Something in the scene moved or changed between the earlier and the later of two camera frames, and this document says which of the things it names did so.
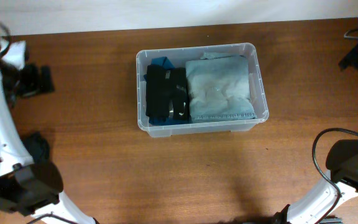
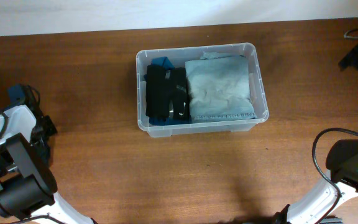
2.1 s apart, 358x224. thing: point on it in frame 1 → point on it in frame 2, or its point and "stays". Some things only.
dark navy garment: [37, 146] stays
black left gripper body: [25, 82] → [43, 128]
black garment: [163, 84] stays
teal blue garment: [160, 120] stays
